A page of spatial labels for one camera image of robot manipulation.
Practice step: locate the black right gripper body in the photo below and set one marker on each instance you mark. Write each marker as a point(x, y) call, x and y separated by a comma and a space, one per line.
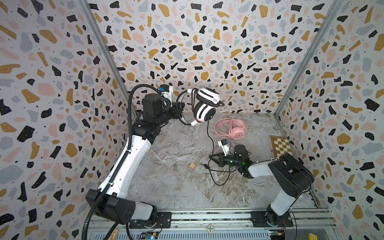
point(220, 161)

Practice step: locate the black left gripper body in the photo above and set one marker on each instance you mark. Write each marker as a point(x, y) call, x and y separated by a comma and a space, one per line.
point(170, 113)

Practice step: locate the pink headphones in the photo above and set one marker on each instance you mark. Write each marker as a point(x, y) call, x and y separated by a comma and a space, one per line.
point(228, 128)

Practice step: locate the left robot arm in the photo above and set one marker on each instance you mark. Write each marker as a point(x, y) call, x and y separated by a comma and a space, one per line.
point(109, 200)

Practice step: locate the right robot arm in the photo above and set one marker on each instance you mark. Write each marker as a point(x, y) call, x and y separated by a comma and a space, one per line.
point(294, 179)

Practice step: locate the small wooden block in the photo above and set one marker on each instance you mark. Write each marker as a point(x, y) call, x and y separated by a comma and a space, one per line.
point(192, 166)

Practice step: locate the wooden chessboard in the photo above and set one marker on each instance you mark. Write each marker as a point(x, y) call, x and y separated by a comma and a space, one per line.
point(279, 146)

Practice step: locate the yellow block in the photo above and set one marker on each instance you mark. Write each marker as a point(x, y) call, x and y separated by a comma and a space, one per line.
point(312, 236)

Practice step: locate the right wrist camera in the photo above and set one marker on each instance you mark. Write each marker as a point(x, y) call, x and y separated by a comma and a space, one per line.
point(225, 145)

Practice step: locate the wooden tile on rail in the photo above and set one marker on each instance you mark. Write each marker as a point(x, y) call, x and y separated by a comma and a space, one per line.
point(210, 228)

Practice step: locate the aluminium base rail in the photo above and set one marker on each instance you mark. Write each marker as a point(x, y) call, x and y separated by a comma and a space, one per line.
point(232, 224)

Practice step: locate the wooden block at rail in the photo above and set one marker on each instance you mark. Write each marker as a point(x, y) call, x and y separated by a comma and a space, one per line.
point(114, 235)

